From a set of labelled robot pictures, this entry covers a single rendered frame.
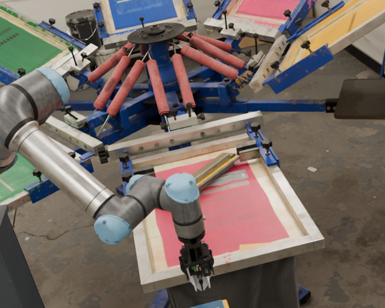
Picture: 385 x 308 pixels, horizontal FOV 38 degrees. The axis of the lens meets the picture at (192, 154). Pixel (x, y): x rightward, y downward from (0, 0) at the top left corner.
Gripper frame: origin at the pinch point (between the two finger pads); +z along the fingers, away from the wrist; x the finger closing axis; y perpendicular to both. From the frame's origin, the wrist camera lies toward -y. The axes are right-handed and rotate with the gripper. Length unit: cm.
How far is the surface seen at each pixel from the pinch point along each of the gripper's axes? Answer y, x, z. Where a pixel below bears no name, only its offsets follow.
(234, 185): -64, 22, 13
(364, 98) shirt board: -111, 95, 14
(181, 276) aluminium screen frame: -16.8, -4.8, 10.3
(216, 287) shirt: -25.9, 5.5, 26.3
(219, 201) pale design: -55, 15, 13
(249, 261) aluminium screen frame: -17.2, 16.6, 11.2
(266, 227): -34.1, 26.5, 13.0
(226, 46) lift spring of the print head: -174, 45, -3
